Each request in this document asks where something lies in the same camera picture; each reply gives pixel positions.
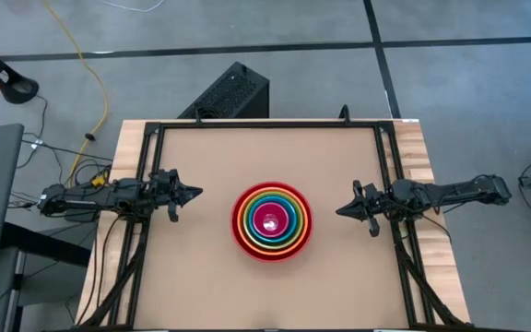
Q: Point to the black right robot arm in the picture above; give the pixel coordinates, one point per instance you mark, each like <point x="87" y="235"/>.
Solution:
<point x="454" y="191"/>

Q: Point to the blue bowl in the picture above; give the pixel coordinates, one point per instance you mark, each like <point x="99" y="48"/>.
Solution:
<point x="271" y="243"/>

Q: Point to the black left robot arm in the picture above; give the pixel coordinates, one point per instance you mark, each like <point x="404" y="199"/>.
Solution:
<point x="86" y="196"/>

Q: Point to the green bowl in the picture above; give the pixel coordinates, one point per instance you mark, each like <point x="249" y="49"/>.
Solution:
<point x="271" y="247"/>

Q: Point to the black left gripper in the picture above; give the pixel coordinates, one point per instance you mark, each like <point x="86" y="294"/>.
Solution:
<point x="164" y="189"/>

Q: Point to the black metal table frame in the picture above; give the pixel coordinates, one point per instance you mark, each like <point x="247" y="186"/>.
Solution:
<point x="270" y="124"/>

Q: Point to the large red bowl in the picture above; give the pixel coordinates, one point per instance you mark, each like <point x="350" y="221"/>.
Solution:
<point x="271" y="258"/>

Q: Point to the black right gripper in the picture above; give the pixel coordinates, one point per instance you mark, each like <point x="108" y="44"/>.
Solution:
<point x="374" y="203"/>

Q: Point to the tan table mat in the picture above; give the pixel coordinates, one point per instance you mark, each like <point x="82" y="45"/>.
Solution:
<point x="210" y="286"/>

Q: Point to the orange bowl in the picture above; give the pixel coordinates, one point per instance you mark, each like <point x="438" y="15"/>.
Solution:
<point x="271" y="252"/>

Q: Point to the black computer tower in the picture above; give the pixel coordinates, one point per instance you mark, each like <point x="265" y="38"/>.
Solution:
<point x="235" y="92"/>

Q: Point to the small pink bowl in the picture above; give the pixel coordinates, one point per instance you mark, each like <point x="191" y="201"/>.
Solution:
<point x="270" y="221"/>

